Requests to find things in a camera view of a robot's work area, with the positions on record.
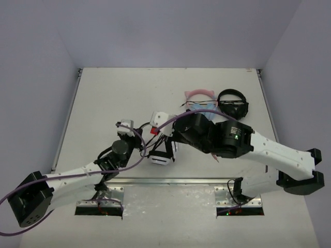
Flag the white black headphones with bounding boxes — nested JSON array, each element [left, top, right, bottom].
[[139, 122, 179, 165]]

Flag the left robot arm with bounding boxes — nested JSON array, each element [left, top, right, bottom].
[[6, 134, 145, 228]]

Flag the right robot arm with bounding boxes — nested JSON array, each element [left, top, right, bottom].
[[170, 112, 325, 204]]

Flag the pink blue cat headphones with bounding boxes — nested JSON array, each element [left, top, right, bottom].
[[182, 89, 218, 111]]

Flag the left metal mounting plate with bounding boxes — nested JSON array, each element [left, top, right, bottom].
[[76, 185, 124, 208]]

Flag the metal mounting plate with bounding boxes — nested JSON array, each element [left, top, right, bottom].
[[214, 185, 262, 208], [76, 185, 124, 208]]

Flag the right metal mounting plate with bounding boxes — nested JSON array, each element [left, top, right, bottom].
[[214, 185, 262, 208]]

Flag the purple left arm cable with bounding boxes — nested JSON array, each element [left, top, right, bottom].
[[0, 123, 147, 237]]

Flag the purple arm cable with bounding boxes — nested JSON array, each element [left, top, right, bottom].
[[0, 123, 147, 237], [155, 110, 238, 135]]

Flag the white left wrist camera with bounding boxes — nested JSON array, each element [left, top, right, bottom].
[[115, 119, 134, 137]]

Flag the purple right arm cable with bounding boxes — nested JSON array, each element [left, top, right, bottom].
[[155, 110, 238, 135]]

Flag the aluminium table edge rail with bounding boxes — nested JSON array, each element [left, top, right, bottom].
[[107, 177, 234, 185]]

